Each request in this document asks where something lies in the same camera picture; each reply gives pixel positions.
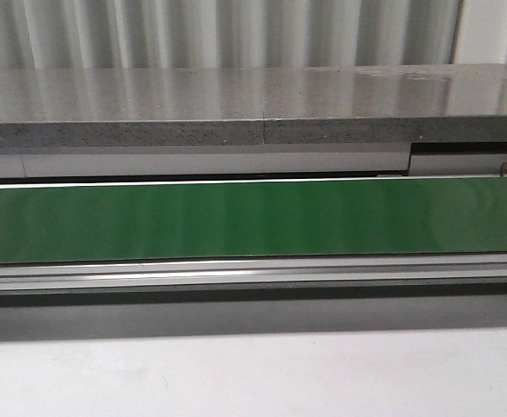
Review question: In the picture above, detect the aluminium conveyor frame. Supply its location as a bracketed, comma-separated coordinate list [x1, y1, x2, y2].
[0, 182, 507, 295]

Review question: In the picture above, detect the green conveyor belt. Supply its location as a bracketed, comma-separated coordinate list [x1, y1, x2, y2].
[0, 176, 507, 264]

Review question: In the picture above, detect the white pleated curtain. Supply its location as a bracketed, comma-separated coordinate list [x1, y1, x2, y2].
[0, 1, 507, 69]

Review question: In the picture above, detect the grey stone counter ledge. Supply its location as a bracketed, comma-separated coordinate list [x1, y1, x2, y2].
[0, 63, 507, 178]

